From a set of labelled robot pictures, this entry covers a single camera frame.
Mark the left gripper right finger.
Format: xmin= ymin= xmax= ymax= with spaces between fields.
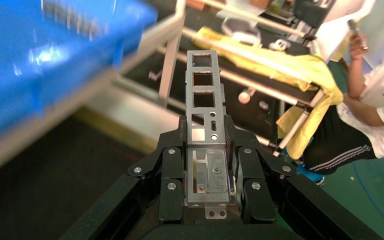
xmin=225 ymin=114 xmax=297 ymax=223

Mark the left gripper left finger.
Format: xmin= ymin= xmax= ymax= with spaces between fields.
xmin=127 ymin=115 xmax=188 ymax=223

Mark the grey perforated metal bracket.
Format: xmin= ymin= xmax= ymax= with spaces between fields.
xmin=184 ymin=49 xmax=233 ymax=220

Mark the yellow cloth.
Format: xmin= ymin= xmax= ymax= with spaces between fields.
xmin=193 ymin=26 xmax=344 ymax=161

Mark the blue plastic bin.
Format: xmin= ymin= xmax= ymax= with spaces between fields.
xmin=0 ymin=0 xmax=159 ymax=145

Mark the silver handheld device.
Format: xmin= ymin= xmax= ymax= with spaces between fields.
xmin=346 ymin=18 xmax=369 ymax=51

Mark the tube frame cart black shelf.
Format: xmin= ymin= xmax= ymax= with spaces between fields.
xmin=182 ymin=0 xmax=327 ymax=157

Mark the white tube guard rail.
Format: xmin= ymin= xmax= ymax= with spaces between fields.
xmin=158 ymin=0 xmax=188 ymax=109

